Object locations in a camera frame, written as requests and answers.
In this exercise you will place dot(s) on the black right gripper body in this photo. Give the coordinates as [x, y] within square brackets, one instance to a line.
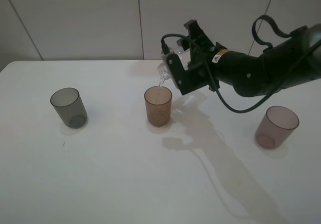
[202, 52]

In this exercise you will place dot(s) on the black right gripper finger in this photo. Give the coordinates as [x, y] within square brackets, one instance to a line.
[184, 43]

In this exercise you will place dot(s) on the clear plastic water bottle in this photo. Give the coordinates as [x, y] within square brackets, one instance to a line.
[178, 61]

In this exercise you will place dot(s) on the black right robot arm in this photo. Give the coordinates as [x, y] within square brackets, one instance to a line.
[250, 76]

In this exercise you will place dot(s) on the brown translucent plastic cup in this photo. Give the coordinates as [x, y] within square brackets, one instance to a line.
[158, 102]

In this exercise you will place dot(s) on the mauve translucent plastic cup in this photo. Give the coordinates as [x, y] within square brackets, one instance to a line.
[276, 126]

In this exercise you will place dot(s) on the grey translucent plastic cup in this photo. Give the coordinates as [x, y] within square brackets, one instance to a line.
[69, 106]

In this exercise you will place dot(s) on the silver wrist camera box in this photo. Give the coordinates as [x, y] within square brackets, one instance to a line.
[164, 68]

